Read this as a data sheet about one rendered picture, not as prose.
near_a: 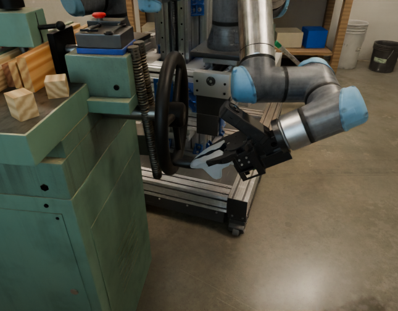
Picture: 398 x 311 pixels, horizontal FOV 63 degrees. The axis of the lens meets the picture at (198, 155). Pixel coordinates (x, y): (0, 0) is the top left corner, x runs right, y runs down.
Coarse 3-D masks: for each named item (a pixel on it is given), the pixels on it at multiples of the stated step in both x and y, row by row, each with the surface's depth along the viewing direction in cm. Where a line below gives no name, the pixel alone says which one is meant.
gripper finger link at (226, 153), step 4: (240, 148) 66; (224, 152) 67; (228, 152) 66; (232, 152) 65; (236, 152) 65; (220, 156) 66; (224, 156) 65; (228, 156) 65; (232, 156) 65; (236, 156) 64; (208, 160) 67; (212, 160) 67; (216, 160) 66; (220, 160) 66; (224, 160) 65; (228, 160) 65; (232, 160) 65; (208, 164) 68; (212, 164) 68
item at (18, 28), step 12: (0, 12) 66; (12, 12) 66; (24, 12) 66; (36, 12) 69; (0, 24) 67; (12, 24) 67; (24, 24) 67; (36, 24) 69; (0, 36) 69; (12, 36) 68; (24, 36) 68; (36, 36) 70; (24, 48) 72
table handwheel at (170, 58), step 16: (176, 64) 76; (160, 80) 64; (176, 80) 78; (160, 96) 63; (176, 96) 77; (160, 112) 63; (176, 112) 74; (160, 128) 64; (176, 128) 80; (160, 144) 65; (176, 144) 84; (160, 160) 68
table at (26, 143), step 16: (0, 96) 63; (80, 96) 67; (96, 96) 71; (0, 112) 57; (48, 112) 57; (64, 112) 61; (80, 112) 67; (96, 112) 71; (112, 112) 70; (128, 112) 70; (0, 128) 52; (16, 128) 52; (32, 128) 52; (48, 128) 56; (64, 128) 62; (0, 144) 52; (16, 144) 52; (32, 144) 52; (48, 144) 57; (0, 160) 54; (16, 160) 53; (32, 160) 53
